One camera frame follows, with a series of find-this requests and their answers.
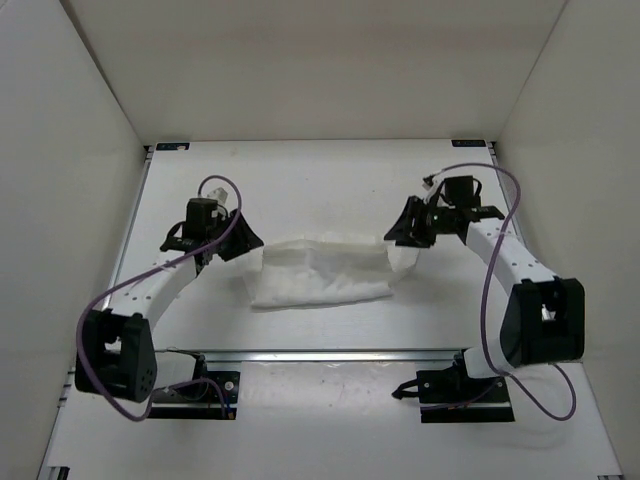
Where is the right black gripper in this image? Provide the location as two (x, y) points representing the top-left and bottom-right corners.
(385, 197), (455, 249)

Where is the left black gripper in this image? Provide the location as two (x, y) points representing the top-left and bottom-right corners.
(210, 206), (265, 260)

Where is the white pleated skirt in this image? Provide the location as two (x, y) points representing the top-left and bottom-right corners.
(236, 232), (419, 310)

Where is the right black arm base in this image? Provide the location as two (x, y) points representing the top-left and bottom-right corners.
(391, 354), (515, 424)

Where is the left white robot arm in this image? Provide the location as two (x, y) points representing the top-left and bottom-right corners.
(74, 197), (264, 403)

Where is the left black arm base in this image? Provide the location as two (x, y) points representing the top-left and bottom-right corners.
(148, 349), (241, 421)

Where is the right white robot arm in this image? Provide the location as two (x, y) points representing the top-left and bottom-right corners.
(384, 175), (585, 401)

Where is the right blue corner label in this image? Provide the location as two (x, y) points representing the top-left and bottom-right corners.
(451, 139), (486, 148)

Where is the blue corner label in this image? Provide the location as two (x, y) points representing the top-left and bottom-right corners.
(451, 139), (486, 148)
(155, 142), (190, 151)

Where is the left blue corner label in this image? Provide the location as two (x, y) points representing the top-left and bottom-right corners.
(155, 142), (190, 151)

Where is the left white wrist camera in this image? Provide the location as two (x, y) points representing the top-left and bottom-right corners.
(205, 187), (229, 206)

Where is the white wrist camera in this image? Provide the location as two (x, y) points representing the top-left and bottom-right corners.
(205, 187), (229, 206)
(422, 171), (444, 202)

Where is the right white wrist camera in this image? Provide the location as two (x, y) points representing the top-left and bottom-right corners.
(422, 171), (444, 202)

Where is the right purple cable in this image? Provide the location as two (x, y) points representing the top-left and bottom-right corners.
(429, 164), (577, 420)

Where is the purple cable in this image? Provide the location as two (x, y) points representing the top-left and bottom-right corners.
(429, 164), (577, 420)
(79, 174), (244, 422)

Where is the aluminium front rail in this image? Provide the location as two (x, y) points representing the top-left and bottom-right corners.
(154, 349), (466, 363)

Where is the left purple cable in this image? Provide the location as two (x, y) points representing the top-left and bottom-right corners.
(79, 174), (244, 422)

